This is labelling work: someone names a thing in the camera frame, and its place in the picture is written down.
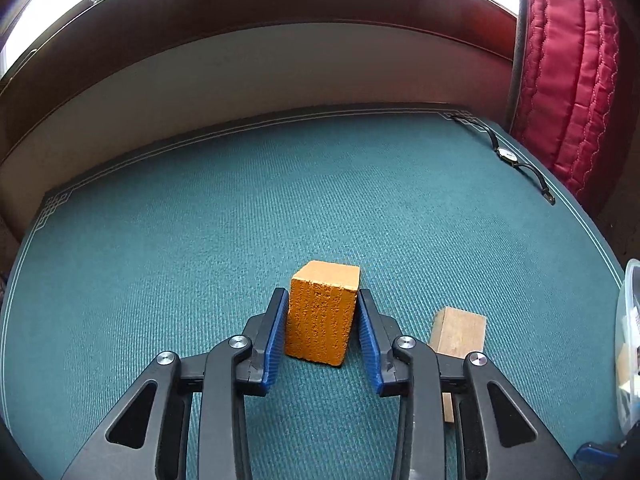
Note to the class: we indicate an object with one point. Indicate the plain rectangular wooden block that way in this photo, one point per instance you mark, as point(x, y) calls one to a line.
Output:
point(460, 332)

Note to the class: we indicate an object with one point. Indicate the teal table mat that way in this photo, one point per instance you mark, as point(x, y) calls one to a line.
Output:
point(150, 235)

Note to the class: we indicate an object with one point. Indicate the red quilted cloth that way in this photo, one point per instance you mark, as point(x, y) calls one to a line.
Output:
point(565, 70)

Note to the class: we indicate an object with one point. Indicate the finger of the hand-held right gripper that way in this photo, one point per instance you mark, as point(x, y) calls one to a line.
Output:
point(595, 452)

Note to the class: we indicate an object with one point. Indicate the clear plastic container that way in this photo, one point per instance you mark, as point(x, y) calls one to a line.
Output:
point(625, 310)

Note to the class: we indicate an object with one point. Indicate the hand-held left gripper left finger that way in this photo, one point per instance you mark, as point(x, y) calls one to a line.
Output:
point(275, 345)

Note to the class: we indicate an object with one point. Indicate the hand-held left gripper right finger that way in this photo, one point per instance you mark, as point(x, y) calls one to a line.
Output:
point(370, 350)

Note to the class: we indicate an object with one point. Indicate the dark wooden window frame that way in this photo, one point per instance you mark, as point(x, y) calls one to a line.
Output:
point(250, 0)

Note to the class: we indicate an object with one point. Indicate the orange textured wooden block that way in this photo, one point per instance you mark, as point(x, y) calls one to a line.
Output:
point(320, 315)

